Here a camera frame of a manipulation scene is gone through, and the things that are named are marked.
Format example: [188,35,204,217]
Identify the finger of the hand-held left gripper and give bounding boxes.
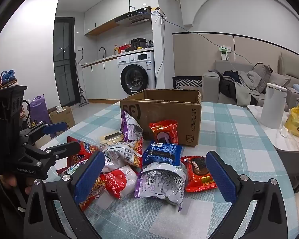
[27,141,82,161]
[20,121,69,144]

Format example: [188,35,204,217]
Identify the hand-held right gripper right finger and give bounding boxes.
[206,151,289,239]

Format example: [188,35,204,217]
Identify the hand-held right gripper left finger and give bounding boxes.
[24,151,107,239]

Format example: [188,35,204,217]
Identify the orange noodle snack packet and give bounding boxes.
[78,177,107,212]

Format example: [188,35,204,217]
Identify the red corn snack packet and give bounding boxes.
[57,136,100,176]

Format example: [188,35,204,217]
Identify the red chocolate pie packet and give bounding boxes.
[181,156,218,193]

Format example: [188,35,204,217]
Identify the white noodle snack packet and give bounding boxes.
[100,141,144,172]

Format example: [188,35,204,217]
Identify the clear cracker packet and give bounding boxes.
[99,132,125,147]

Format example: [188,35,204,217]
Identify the white snack bag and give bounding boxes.
[134,162,186,212]

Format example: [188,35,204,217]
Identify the blue cookie packet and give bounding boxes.
[143,141,183,167]

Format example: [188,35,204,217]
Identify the purple silver snack packet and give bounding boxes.
[121,110,144,142]

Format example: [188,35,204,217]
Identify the red cookie packet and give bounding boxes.
[149,120,179,145]

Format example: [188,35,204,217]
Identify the brown cardboard box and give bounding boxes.
[120,89,202,147]

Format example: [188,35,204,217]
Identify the person's left hand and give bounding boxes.
[0,175,34,195]

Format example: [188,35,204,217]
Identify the small printed cardboard box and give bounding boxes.
[48,106,76,137]

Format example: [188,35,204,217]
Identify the purple bag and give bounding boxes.
[29,95,51,127]

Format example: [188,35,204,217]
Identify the stick vacuum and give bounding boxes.
[75,52,89,105]

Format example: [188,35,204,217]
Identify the checked tablecloth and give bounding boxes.
[35,101,299,239]

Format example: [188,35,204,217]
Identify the pair of blue shoes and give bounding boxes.
[0,70,15,85]

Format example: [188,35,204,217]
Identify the white side table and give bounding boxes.
[247,105,299,160]

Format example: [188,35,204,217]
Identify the white lower cabinets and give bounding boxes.
[82,60,121,100]

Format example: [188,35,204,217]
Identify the white cabinets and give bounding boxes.
[82,60,121,100]
[84,0,150,36]

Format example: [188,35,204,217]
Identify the black glass door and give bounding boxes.
[53,17,80,107]

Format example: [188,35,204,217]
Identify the white bin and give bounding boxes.
[260,83,287,130]

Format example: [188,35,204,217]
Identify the pile of clothes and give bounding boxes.
[219,70,261,106]

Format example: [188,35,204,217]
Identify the white washing machine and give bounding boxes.
[118,51,156,97]

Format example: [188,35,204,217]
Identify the beige sofa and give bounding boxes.
[202,52,299,112]

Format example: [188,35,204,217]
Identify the black white patterned basket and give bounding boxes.
[173,75,203,90]

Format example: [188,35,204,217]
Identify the grey cushion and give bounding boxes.
[270,72,291,92]
[252,63,273,92]

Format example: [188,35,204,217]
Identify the black pressure cooker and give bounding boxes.
[131,38,147,50]

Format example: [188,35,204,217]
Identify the white upper cabinets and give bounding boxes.
[84,0,150,36]

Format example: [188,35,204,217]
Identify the range hood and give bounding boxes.
[115,7,152,26]

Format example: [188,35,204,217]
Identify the white router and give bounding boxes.
[151,7,167,20]

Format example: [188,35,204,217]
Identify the green wall remote holder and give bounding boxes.
[218,45,232,61]

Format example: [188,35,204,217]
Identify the black cable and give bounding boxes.
[162,17,255,65]

